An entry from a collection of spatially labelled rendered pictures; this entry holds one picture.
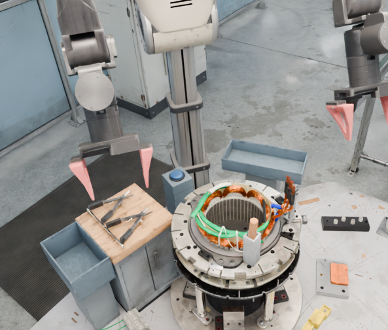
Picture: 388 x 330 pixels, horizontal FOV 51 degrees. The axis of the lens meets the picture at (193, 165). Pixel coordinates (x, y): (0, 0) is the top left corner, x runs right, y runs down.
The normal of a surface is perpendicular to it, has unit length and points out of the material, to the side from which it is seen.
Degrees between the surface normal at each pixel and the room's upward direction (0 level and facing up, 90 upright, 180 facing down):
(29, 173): 0
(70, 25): 86
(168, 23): 90
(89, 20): 86
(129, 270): 90
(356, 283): 0
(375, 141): 0
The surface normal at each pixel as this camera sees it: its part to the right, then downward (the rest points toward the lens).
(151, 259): 0.66, 0.45
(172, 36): 0.27, 0.69
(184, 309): -0.07, -0.76
